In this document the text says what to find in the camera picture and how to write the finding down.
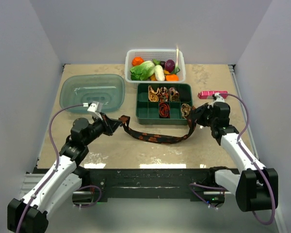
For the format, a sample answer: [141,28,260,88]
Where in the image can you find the rolled purple gold tie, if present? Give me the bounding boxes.
[169,87,179,102]

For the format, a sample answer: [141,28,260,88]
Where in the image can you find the rolled patterned dark tie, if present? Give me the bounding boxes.
[159,87,169,102]

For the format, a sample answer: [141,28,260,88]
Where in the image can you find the pink rectangular box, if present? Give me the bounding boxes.
[197,90,228,100]

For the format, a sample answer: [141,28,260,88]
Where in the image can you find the white perforated basket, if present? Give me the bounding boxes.
[125,49,186,84]

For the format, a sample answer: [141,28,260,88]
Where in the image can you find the purple cable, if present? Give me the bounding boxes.
[14,103,104,233]
[189,93,276,226]

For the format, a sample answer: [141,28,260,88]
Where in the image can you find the teal transparent plastic bin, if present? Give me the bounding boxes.
[59,74,125,113]

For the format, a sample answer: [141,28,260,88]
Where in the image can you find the orange toy carrot slice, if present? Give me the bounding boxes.
[165,74,179,82]

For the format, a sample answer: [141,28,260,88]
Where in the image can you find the white toy radish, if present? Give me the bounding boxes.
[154,65,165,82]

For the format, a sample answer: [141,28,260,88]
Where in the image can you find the orange toy pumpkin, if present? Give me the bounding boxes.
[131,57,144,67]

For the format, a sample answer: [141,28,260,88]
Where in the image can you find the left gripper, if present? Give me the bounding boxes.
[84,112,122,146]

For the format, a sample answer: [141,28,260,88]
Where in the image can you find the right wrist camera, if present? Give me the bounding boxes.
[212,92,225,103]

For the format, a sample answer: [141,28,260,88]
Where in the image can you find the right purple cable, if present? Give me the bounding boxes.
[189,93,276,226]

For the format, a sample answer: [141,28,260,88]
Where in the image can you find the green toy lettuce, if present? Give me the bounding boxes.
[130,61,155,81]

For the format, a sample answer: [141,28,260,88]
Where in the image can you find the dark orange floral tie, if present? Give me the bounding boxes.
[119,106,197,145]

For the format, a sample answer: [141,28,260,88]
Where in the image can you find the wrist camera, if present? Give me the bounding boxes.
[212,92,225,103]
[83,101,103,119]

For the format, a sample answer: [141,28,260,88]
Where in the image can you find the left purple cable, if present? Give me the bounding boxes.
[14,103,104,233]

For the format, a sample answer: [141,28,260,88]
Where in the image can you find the rolled yellow tie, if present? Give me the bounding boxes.
[148,85,160,102]

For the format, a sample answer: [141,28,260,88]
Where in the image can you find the green compartment tray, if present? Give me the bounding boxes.
[136,83,193,125]

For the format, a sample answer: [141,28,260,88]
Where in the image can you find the rolled orange striped tie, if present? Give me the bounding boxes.
[159,102,170,118]

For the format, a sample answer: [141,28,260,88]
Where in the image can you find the rolled brown beige tie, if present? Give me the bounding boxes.
[180,103,192,119]

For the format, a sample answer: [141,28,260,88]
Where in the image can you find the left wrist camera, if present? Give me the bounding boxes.
[83,101,103,119]

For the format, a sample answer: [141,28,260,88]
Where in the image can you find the purple toy onion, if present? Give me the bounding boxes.
[164,60,176,73]

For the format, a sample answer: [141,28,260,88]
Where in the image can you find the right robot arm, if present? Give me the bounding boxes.
[187,102,278,212]

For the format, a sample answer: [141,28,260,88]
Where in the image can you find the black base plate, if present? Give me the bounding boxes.
[32,166,261,203]

